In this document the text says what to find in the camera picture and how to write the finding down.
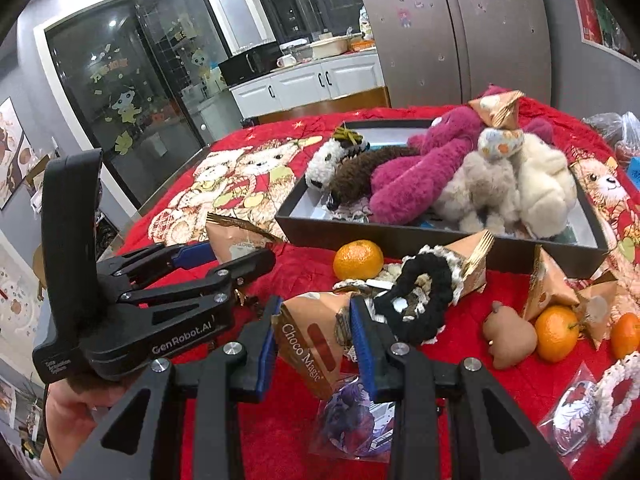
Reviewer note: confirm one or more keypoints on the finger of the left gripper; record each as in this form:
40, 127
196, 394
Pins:
145, 266
189, 305

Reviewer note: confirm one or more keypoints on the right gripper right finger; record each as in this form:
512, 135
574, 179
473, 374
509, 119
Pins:
490, 436

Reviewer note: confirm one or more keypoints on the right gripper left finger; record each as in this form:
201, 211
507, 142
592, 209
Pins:
141, 437

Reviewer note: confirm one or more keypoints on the Choco Magic snack packet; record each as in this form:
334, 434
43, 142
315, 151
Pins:
313, 335

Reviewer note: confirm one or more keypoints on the clear plastic packet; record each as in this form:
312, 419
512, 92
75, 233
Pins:
569, 424

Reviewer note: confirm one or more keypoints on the black white crochet scrunchie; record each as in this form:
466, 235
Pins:
428, 283

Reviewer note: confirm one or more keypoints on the white fluffy panda plush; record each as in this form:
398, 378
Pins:
325, 162

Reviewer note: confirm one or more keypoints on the brown furry plush toy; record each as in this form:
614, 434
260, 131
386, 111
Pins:
352, 180

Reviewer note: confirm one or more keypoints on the magenta plush bear toy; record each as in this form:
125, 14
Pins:
407, 187

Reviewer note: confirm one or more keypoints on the beige fluffy plush toy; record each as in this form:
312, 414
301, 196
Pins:
482, 195

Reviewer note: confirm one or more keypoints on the cream fluffy plush toy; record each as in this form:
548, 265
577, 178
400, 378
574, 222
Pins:
547, 187

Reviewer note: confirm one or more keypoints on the gold triangular snack packet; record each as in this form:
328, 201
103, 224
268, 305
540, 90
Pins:
499, 110

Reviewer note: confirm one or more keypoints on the person's left hand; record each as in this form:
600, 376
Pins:
68, 416

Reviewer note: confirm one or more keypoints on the red teddy bear tablecloth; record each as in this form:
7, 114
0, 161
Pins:
275, 433

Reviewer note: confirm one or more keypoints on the white red crochet scrunchie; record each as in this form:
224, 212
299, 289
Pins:
615, 393

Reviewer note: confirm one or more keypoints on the orange mandarin near box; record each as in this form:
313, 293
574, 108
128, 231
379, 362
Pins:
358, 260

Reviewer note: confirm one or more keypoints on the black glass sliding door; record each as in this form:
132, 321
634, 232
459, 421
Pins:
143, 79

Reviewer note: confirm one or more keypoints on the black microwave oven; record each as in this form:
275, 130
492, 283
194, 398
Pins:
251, 63

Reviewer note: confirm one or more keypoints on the white kitchen cabinet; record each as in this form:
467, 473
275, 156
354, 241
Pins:
309, 83

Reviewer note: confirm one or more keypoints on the clear plastic bag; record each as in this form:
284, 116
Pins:
620, 132

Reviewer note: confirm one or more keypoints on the silver double door refrigerator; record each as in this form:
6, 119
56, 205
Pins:
437, 52

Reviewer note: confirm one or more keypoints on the small brown bear keychain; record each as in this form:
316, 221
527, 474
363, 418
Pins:
511, 339

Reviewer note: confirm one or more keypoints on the purple hair tie packet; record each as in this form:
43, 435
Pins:
350, 426

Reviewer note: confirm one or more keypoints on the white wall shelf unit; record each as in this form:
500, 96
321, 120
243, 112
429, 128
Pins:
599, 29

